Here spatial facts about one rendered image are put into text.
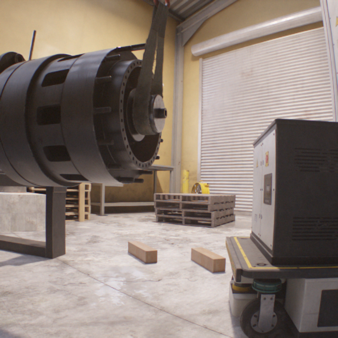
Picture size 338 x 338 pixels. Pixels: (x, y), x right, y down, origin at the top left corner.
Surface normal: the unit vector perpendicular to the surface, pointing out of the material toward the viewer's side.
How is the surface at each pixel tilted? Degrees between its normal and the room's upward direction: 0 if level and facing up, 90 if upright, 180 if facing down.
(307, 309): 90
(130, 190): 90
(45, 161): 137
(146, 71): 94
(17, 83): 73
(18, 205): 90
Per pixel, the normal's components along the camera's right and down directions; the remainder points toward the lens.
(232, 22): -0.68, -0.05
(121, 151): -0.20, 0.75
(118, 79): -0.26, -0.36
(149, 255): 0.48, -0.02
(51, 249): -0.19, -0.04
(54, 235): 0.98, 0.03
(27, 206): 0.73, 0.00
